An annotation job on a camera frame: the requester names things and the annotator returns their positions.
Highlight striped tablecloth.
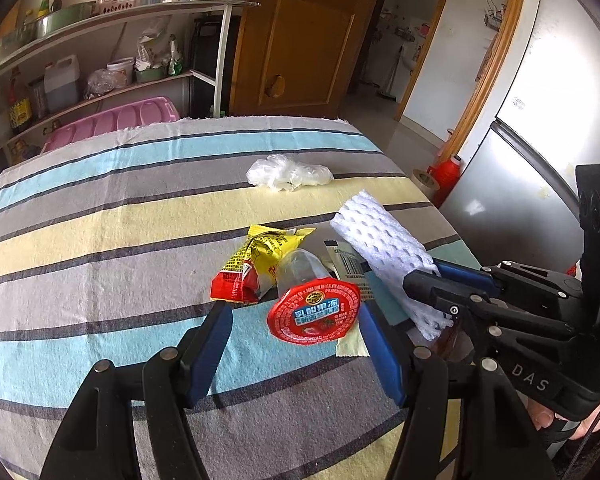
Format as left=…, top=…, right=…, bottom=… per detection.
left=0, top=116, right=486, bottom=480

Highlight sauce bottle with yellow label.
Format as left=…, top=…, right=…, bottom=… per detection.
left=7, top=67, right=33, bottom=133

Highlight crumpled clear plastic bag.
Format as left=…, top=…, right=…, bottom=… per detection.
left=246, top=154, right=334, bottom=193

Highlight person's right hand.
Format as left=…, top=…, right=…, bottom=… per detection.
left=525, top=392, right=600, bottom=461

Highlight red container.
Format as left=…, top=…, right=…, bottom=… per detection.
left=427, top=156, right=462, bottom=201

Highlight pink plastic tub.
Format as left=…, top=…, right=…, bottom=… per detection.
left=40, top=97, right=181, bottom=153

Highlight green metal basin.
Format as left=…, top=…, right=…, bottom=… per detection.
left=34, top=1, right=98, bottom=38

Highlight bunched plastic bags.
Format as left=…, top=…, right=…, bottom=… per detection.
left=135, top=17, right=173, bottom=71

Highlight yellow red snack wrapper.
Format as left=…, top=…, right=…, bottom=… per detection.
left=211, top=225, right=316, bottom=305

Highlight white plastic jug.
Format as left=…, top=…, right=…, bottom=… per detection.
left=44, top=56, right=81, bottom=113

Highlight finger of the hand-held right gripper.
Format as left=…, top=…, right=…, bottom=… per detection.
left=402, top=269, right=578, bottom=343
left=432, top=257, right=586, bottom=306

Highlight pink utensil basket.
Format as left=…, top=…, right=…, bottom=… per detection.
left=96, top=0, right=143, bottom=15

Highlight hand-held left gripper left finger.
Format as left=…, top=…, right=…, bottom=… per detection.
left=40, top=302, right=233, bottom=480

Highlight green bowl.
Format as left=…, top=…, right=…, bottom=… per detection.
left=134, top=66, right=168, bottom=83

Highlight small white bucket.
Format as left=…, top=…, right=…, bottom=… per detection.
left=106, top=57, right=135, bottom=86

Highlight wooden door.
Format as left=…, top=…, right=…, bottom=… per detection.
left=228, top=0, right=391, bottom=118

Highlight beige sachet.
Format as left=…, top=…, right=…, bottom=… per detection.
left=324, top=240, right=377, bottom=306

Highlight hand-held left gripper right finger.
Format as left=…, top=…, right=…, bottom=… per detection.
left=358, top=302, right=551, bottom=480

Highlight white foam fruit net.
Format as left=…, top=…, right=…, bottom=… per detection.
left=330, top=190, right=453, bottom=342

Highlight pale yellow sachet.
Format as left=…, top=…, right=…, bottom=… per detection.
left=336, top=332, right=369, bottom=358

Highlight metal shelf rack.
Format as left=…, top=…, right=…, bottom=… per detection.
left=0, top=0, right=263, bottom=196

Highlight silver refrigerator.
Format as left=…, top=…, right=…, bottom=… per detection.
left=437, top=0, right=600, bottom=271

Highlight steel basin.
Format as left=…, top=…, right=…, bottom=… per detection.
left=0, top=25, right=38, bottom=63

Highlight clear bag of food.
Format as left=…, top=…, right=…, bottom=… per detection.
left=85, top=69, right=116, bottom=98

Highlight green packet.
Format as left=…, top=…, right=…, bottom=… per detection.
left=167, top=35, right=186, bottom=77

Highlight wire wall basket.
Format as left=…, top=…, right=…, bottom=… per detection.
left=482, top=0, right=512, bottom=31

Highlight black appliance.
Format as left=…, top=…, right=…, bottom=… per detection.
left=189, top=15, right=241, bottom=116

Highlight red-lidded jelly cup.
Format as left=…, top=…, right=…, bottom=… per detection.
left=267, top=280, right=362, bottom=347

